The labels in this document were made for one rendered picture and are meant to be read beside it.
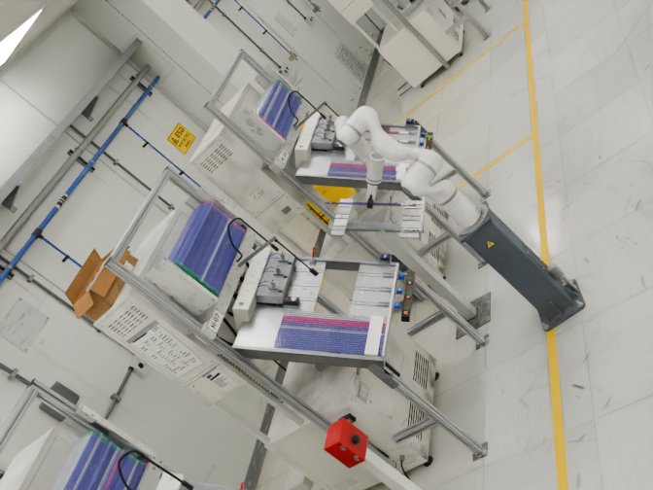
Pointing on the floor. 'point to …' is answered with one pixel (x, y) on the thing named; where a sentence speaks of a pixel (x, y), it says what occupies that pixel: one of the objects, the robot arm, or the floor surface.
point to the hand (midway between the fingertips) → (370, 203)
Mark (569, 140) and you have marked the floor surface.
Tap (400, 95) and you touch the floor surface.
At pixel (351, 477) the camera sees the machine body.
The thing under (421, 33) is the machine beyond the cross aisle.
